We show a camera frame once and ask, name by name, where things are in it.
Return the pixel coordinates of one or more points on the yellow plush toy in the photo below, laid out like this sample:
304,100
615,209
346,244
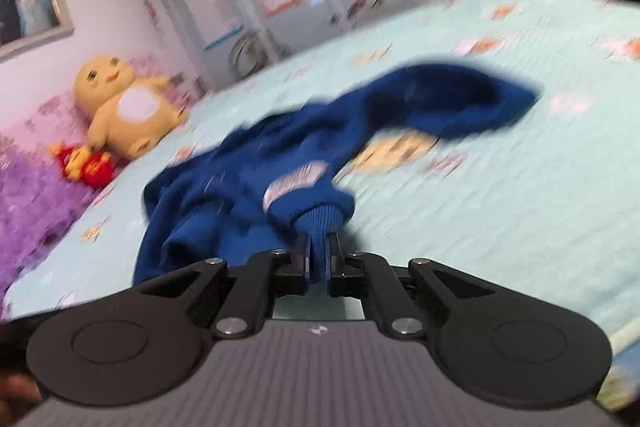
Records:
130,107

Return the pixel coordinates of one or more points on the red plush toy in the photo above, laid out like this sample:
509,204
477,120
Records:
92,169

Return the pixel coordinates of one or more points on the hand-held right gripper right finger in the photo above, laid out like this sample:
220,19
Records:
382,292

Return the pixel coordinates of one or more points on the light green bee print bedspread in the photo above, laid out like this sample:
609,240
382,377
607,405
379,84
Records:
475,217

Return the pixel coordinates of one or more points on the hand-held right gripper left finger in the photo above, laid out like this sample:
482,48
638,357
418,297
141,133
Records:
250,292

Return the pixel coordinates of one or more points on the pink floral headboard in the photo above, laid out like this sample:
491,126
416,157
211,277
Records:
30,117

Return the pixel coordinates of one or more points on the blue bordered wall poster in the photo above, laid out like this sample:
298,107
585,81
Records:
210,12

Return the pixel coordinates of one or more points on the purple ruffled dress doll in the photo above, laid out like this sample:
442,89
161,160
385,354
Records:
30,217

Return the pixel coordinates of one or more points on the blue knit sweater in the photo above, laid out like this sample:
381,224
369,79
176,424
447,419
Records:
240,187

